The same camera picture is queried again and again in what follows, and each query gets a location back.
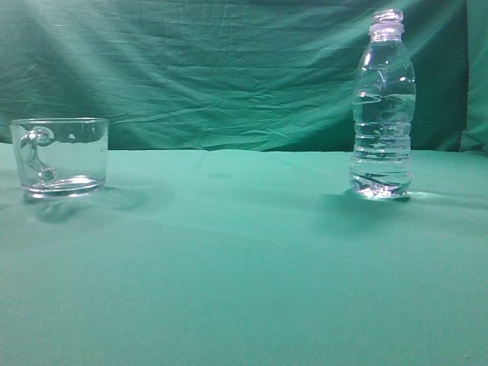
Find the clear plastic water bottle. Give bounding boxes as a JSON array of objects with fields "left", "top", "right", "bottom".
[{"left": 349, "top": 8, "right": 416, "bottom": 199}]

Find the green table cloth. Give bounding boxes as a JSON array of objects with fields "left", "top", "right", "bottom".
[{"left": 1, "top": 144, "right": 487, "bottom": 365}]

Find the green backdrop cloth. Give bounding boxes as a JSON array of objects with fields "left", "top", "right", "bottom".
[{"left": 1, "top": 1, "right": 487, "bottom": 152}]

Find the clear glass mug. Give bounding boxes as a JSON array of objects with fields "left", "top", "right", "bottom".
[{"left": 9, "top": 117, "right": 109, "bottom": 198}]

